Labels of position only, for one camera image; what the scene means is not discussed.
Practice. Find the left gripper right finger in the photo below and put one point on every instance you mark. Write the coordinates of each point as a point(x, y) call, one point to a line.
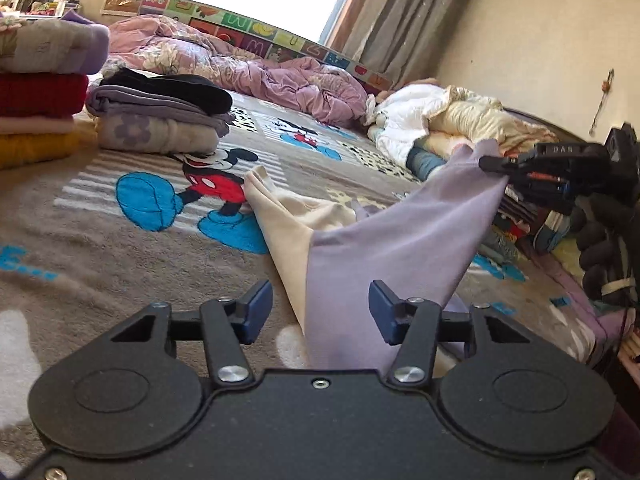
point(411, 325)

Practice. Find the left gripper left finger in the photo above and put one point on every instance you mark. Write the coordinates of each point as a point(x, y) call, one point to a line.
point(228, 324)

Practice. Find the lilac and cream sweatshirt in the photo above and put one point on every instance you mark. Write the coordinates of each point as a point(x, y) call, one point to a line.
point(327, 254)

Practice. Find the black gloved hand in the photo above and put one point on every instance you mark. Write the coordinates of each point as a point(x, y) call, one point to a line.
point(607, 236)

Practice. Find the black white striped garment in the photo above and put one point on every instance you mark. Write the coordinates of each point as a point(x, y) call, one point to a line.
point(517, 218)

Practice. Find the cream white duvet pile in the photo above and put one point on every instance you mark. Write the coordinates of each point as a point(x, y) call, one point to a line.
point(419, 126)

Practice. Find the grey curtain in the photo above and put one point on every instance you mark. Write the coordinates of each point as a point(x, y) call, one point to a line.
point(394, 41)

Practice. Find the folded grey flower garment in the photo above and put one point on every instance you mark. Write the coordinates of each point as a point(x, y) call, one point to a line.
point(131, 120)

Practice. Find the folded black garment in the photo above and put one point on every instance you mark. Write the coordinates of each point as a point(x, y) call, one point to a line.
point(189, 88)

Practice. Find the folded yellow sweater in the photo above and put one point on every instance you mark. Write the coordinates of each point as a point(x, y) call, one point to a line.
point(26, 141)

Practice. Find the colourful alphabet foam mat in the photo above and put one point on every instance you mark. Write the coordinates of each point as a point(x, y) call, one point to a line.
point(266, 41)

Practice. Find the pink crumpled quilt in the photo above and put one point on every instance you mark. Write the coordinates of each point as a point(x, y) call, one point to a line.
point(164, 46)

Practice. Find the folded red sweater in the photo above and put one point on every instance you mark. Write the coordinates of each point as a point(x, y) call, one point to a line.
point(42, 95)

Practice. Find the folded lilac grey sweater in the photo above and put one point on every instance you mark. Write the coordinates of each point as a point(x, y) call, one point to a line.
point(52, 46)

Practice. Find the cluttered dark desk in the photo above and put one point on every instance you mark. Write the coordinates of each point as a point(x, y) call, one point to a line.
point(41, 9)

